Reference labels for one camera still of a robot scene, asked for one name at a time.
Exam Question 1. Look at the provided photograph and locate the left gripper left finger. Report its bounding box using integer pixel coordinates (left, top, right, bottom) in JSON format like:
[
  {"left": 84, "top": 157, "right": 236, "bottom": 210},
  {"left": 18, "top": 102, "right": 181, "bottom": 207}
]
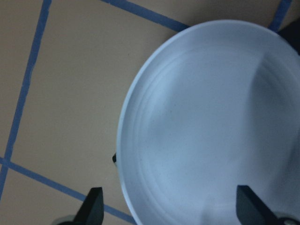
[{"left": 71, "top": 187, "right": 104, "bottom": 225}]

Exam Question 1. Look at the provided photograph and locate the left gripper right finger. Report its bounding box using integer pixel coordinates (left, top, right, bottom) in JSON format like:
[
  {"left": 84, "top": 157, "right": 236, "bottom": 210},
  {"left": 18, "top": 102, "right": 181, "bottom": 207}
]
[{"left": 236, "top": 185, "right": 284, "bottom": 225}]

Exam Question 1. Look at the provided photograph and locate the blue plate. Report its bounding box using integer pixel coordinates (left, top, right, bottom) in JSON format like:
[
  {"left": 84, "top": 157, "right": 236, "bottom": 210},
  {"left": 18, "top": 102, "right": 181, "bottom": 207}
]
[{"left": 117, "top": 20, "right": 300, "bottom": 225}]

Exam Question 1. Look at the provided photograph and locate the black dish rack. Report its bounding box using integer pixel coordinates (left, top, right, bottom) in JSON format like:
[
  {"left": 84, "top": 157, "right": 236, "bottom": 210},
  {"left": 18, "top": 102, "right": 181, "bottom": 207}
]
[{"left": 112, "top": 153, "right": 117, "bottom": 164}]

